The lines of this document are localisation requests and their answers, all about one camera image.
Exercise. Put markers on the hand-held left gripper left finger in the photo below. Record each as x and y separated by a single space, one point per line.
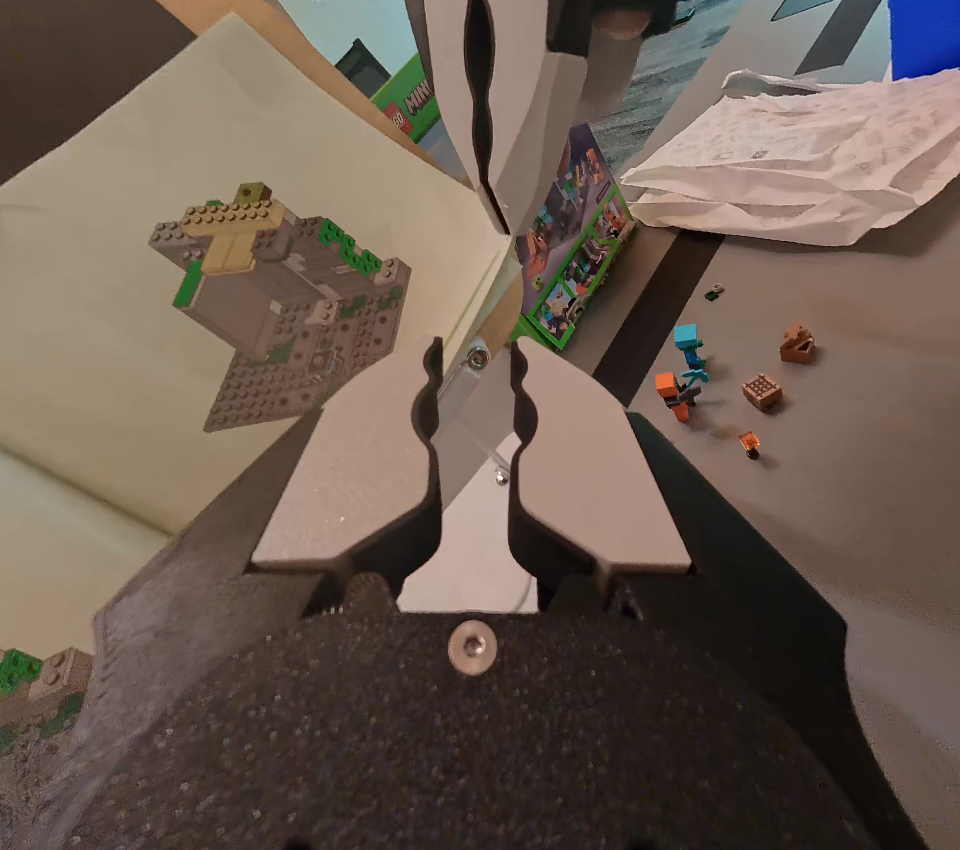
352 482

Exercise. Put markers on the brick instruction booklet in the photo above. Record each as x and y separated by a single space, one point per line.
112 377

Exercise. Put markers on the dark brown partition panel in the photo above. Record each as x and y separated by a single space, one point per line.
67 39

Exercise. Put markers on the grey desk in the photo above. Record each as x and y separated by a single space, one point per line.
862 415

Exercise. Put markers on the small dark green stud piece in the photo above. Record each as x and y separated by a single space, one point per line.
714 292

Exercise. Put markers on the orange minifigure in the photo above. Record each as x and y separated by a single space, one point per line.
675 396

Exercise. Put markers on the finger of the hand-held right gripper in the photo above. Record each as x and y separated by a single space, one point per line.
442 39
525 77

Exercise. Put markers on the brown toy brick chest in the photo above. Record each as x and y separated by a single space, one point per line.
796 346

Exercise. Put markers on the cyan minifigure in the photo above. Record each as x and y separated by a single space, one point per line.
690 351

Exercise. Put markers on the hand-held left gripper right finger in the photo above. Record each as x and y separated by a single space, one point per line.
592 482

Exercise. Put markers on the white crumpled paper bag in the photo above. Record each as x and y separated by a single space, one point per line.
787 167

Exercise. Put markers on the person's right hand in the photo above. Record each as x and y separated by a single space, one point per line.
621 24

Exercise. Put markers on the brown crafting table brick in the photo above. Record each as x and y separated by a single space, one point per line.
761 392

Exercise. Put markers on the green toy brick box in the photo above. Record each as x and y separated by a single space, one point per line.
577 249

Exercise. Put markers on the toy brick torch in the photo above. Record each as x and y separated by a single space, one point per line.
748 445

